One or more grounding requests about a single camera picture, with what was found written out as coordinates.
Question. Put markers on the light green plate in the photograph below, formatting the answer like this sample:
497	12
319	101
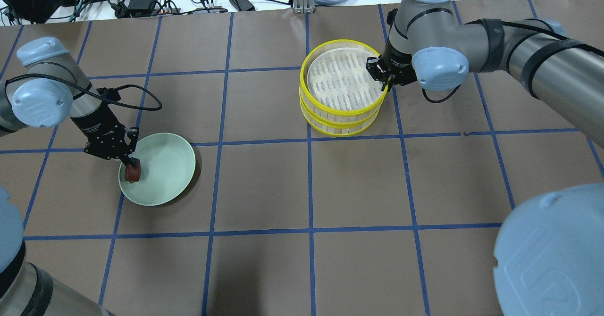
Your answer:
168	164

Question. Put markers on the small black adapter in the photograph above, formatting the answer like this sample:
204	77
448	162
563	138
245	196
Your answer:
242	5

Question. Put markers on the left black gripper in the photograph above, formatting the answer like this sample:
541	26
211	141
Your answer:
94	123

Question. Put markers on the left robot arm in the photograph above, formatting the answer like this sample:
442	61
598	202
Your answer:
54	89

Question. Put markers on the dark red bun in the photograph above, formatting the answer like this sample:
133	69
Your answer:
133	171

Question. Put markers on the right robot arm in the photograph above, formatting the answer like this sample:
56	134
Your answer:
549	249

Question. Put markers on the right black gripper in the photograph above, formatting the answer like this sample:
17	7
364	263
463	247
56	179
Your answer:
400	67

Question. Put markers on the yellow bamboo steamer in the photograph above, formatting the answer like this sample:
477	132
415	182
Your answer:
336	125
333	77

